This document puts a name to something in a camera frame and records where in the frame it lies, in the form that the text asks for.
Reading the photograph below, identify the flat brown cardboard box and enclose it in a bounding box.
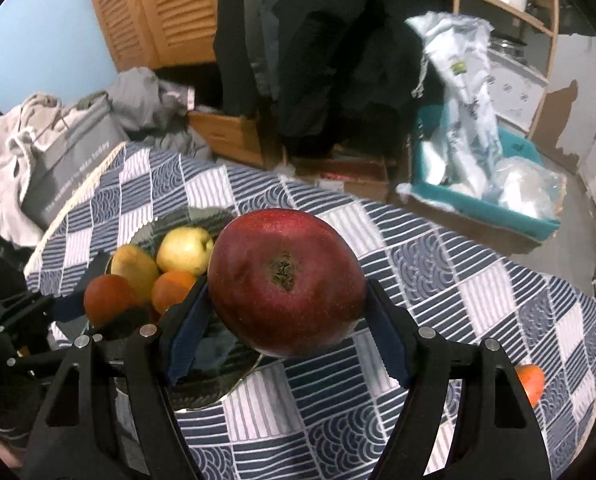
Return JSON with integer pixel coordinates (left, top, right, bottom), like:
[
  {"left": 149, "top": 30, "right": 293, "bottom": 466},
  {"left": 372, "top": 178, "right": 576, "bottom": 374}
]
[{"left": 288, "top": 152, "right": 403, "bottom": 201}]

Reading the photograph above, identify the wooden louvered door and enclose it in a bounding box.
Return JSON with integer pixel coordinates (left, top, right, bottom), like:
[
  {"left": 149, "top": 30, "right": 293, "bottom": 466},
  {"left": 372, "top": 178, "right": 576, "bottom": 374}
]
[{"left": 83, "top": 0, "right": 223, "bottom": 71}]

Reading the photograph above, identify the teal box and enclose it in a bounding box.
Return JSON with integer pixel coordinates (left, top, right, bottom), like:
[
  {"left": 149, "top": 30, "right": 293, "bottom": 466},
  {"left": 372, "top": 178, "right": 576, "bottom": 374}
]
[{"left": 408, "top": 105, "right": 562, "bottom": 243}]

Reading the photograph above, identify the dark red apple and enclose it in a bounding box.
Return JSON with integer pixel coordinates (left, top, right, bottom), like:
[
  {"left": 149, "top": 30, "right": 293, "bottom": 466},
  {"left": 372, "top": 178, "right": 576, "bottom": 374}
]
[{"left": 207, "top": 208, "right": 369, "bottom": 358}]

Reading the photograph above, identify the yellow mango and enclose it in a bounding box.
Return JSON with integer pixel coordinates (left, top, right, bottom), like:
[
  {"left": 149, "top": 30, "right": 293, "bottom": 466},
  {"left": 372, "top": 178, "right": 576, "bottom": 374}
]
[{"left": 110, "top": 244, "right": 160, "bottom": 306}]

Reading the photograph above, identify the beige cloth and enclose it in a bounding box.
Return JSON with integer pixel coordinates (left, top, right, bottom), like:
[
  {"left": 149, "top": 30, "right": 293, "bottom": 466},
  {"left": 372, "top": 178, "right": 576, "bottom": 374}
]
[{"left": 0, "top": 92, "right": 74, "bottom": 248}]

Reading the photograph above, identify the clear plastic bag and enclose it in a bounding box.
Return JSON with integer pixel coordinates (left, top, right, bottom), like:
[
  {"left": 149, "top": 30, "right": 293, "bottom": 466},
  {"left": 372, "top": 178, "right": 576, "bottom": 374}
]
[{"left": 492, "top": 156, "right": 568, "bottom": 221}]

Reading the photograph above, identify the steel pot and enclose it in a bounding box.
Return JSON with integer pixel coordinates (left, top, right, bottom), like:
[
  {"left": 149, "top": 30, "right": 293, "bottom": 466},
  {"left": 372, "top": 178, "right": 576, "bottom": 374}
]
[{"left": 492, "top": 35, "right": 527, "bottom": 61}]

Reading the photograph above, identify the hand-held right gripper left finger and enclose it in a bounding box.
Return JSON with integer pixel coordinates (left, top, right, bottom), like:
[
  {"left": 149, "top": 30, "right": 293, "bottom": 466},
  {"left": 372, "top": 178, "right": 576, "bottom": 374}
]
[{"left": 20, "top": 275, "right": 213, "bottom": 480}]

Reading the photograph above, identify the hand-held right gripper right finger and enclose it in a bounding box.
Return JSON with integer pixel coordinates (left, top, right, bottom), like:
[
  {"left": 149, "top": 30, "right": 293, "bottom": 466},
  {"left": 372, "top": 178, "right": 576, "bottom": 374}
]
[{"left": 365, "top": 277, "right": 553, "bottom": 480}]

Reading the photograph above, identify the person's left hand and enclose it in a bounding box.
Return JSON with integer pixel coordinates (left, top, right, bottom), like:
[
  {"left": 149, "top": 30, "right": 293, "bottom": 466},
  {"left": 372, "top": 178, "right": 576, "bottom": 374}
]
[{"left": 0, "top": 435, "right": 28, "bottom": 469}]

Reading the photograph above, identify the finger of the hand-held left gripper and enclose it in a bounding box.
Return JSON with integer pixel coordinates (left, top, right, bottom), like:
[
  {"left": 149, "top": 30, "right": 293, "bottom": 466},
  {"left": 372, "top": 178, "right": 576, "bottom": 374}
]
[
  {"left": 98, "top": 306, "right": 151, "bottom": 345},
  {"left": 47, "top": 251, "right": 114, "bottom": 323}
]

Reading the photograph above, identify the black hanging clothing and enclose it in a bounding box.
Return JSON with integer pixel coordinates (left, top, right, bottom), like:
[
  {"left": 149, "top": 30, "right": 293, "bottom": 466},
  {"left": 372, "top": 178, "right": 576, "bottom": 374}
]
[{"left": 213, "top": 0, "right": 453, "bottom": 158}]

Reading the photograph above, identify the grey fabric bag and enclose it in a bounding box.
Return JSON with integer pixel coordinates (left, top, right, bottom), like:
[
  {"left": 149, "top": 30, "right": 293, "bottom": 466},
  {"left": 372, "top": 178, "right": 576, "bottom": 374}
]
[{"left": 20, "top": 91, "right": 129, "bottom": 231}]

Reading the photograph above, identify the red-orange tomato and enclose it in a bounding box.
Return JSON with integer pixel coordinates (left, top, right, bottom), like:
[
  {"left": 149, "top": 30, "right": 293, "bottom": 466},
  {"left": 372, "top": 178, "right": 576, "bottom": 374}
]
[
  {"left": 515, "top": 364, "right": 546, "bottom": 408},
  {"left": 83, "top": 274, "right": 144, "bottom": 328}
]

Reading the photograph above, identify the grey garment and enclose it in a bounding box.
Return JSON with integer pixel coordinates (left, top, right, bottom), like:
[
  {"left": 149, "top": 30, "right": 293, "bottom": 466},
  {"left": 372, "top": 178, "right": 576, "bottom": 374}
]
[{"left": 110, "top": 67, "right": 213, "bottom": 161}]

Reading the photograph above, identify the clear glass bowl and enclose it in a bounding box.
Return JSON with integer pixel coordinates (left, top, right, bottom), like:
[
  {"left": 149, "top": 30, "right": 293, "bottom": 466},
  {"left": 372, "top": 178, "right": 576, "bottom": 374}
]
[{"left": 80, "top": 207, "right": 263, "bottom": 411}]

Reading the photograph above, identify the yellow-green apple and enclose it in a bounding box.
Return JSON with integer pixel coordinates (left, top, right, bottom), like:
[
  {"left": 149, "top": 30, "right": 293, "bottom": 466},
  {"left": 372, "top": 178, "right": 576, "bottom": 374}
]
[{"left": 156, "top": 226, "right": 215, "bottom": 277}]

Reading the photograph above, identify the white printed plastic bag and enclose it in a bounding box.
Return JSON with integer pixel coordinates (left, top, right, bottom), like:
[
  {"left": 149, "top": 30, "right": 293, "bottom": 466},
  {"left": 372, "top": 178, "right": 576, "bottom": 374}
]
[{"left": 405, "top": 11, "right": 503, "bottom": 198}]

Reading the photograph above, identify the blue white patterned tablecloth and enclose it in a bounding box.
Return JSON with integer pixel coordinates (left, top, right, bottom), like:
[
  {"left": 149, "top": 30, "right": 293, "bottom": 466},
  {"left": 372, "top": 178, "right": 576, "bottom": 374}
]
[{"left": 24, "top": 141, "right": 596, "bottom": 480}]

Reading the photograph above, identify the orange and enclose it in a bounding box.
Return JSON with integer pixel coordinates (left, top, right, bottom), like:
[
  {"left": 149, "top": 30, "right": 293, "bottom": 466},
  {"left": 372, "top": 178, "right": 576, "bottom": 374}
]
[{"left": 150, "top": 270, "right": 199, "bottom": 316}]

